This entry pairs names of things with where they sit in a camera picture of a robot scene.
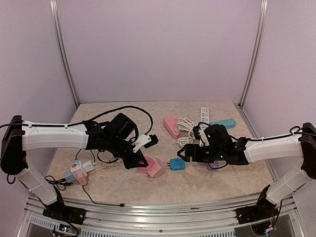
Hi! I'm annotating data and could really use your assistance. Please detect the light blue charger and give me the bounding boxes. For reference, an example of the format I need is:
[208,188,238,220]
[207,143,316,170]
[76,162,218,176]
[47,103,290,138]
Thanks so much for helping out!
[64,172,76,183]

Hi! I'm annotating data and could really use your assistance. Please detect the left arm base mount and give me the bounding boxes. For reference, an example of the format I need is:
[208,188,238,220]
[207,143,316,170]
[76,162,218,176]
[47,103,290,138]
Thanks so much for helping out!
[43,187,87,225]

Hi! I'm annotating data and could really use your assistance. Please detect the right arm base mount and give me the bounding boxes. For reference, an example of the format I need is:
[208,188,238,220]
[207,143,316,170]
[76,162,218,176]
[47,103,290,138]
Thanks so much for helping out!
[236,185,279,224]

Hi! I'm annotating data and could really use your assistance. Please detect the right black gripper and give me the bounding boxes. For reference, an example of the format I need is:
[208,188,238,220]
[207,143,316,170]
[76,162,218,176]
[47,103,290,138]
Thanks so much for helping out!
[177,143,225,163]

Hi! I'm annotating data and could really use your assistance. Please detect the pink socket adapter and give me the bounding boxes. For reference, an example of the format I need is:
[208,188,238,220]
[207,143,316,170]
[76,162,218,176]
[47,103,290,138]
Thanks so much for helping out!
[137,157,166,178]

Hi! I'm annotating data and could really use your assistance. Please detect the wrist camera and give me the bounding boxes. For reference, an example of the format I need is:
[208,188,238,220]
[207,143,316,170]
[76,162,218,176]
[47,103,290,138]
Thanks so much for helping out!
[193,122,210,147]
[132,134,158,153]

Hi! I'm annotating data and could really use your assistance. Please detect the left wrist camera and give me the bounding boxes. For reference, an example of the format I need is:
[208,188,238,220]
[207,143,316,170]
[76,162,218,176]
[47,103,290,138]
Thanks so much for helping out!
[132,134,158,153]

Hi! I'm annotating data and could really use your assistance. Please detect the white cube socket adapter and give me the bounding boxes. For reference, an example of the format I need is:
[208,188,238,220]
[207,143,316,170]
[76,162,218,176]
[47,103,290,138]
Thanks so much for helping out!
[70,159,82,176]

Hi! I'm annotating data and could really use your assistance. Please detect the right aluminium frame post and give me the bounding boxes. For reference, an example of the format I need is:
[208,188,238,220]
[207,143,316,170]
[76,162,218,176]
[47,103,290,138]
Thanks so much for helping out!
[238,0,268,110]

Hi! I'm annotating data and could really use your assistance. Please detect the front aluminium rail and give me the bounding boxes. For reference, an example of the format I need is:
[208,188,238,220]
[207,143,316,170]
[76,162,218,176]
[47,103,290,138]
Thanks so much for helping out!
[18,195,304,237]

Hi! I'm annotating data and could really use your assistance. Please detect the pink charger plug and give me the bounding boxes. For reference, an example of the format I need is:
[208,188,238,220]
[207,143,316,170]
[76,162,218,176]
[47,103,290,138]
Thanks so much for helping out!
[74,170,87,186]

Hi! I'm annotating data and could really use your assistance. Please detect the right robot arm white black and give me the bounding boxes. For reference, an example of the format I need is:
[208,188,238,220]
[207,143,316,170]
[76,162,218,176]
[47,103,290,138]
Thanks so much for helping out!
[177,122,316,219]

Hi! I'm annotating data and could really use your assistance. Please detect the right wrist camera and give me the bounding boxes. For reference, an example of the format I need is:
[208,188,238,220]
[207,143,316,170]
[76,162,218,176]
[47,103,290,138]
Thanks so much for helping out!
[193,122,210,147]

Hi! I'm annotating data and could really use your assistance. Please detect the left aluminium frame post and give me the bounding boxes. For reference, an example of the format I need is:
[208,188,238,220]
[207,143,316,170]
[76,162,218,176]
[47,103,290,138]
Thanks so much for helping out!
[49,0,80,108]

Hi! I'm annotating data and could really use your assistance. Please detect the white power strip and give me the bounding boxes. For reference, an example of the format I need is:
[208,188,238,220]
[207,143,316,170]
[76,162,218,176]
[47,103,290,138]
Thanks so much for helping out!
[200,107,210,123]

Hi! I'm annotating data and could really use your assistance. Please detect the blue plug adapter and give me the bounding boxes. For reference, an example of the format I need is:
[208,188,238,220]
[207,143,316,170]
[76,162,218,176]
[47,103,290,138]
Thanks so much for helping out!
[167,158,186,171]

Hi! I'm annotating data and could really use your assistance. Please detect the aluminium frame post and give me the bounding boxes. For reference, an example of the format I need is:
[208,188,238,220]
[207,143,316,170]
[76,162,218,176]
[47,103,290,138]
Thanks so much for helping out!
[238,0,268,110]
[49,0,80,108]

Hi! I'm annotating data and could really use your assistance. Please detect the pink triangular socket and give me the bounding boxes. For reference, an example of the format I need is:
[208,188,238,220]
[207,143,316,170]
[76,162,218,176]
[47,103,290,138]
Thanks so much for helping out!
[163,117,184,139]

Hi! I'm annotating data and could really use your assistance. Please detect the black usb cable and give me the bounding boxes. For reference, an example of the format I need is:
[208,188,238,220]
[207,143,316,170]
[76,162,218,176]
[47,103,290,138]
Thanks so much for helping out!
[44,148,126,208]

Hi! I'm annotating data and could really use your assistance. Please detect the white usb charger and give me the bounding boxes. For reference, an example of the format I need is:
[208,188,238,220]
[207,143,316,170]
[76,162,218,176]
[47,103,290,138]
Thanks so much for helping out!
[82,160,95,172]

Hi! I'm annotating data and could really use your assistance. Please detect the thin white usb cable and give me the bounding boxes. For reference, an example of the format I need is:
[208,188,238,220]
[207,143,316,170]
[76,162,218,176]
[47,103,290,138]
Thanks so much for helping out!
[95,158,123,168]

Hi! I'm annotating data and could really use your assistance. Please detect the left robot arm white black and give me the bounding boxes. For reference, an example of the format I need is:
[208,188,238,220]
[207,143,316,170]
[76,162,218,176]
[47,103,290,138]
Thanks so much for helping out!
[0,107,158,220]

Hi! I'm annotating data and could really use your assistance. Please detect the teal power strip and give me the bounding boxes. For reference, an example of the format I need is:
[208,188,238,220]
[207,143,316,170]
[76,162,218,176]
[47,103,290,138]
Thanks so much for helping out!
[210,118,236,129]

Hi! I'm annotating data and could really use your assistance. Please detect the purple power strip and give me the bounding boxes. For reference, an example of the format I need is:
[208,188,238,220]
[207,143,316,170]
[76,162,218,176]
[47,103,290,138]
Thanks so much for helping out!
[206,161,219,171]

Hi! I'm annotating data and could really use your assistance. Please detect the white coiled power cord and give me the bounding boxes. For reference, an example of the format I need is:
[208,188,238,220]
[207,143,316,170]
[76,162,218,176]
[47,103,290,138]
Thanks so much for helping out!
[174,117,205,149]

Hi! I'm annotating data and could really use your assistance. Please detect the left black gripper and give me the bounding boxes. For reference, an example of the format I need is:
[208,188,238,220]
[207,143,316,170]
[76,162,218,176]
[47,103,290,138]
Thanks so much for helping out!
[107,135,149,170]

